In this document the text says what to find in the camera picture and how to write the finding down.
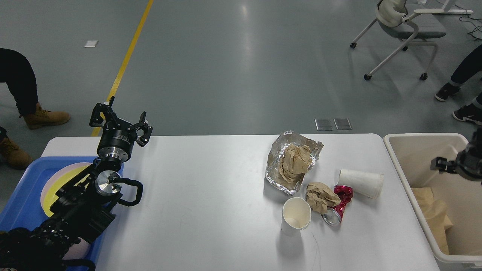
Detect crushed red soda can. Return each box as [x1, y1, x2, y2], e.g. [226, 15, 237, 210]
[321, 185, 354, 226]

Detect black cable on floor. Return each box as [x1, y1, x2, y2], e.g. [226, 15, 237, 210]
[454, 4, 482, 42]

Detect pink mug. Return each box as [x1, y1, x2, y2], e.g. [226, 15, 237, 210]
[63, 238, 91, 260]

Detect brown paper ball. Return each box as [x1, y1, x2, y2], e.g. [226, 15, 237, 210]
[306, 182, 341, 214]

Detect yellow plate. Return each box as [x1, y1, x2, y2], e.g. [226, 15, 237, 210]
[42, 165, 95, 218]

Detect walking person dark trousers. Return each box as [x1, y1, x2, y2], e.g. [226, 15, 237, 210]
[434, 45, 482, 126]

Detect metal floor socket plate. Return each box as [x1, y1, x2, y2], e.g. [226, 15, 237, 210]
[314, 119, 334, 131]

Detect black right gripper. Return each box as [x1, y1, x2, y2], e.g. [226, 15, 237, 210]
[430, 145, 482, 181]

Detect white grey office chair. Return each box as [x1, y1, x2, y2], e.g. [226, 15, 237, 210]
[350, 0, 446, 81]

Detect tan boot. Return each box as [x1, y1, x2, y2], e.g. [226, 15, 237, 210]
[0, 137, 33, 170]
[19, 102, 71, 130]

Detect crumpled brown paper on foil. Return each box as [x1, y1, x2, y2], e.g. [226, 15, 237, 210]
[279, 144, 312, 183]

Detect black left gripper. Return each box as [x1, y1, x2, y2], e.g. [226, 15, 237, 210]
[89, 96, 153, 163]

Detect beige plastic bin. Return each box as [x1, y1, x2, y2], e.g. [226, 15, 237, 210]
[383, 133, 482, 271]

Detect pink plate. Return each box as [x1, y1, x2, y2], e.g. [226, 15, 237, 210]
[40, 162, 95, 207]

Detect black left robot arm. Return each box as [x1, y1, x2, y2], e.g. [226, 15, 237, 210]
[1, 96, 152, 271]

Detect brown paper bag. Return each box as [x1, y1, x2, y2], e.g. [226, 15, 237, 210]
[412, 187, 453, 254]

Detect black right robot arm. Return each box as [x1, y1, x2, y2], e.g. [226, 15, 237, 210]
[429, 128, 482, 182]

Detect seated person in black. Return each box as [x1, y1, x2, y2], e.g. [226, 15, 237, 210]
[0, 48, 39, 143]

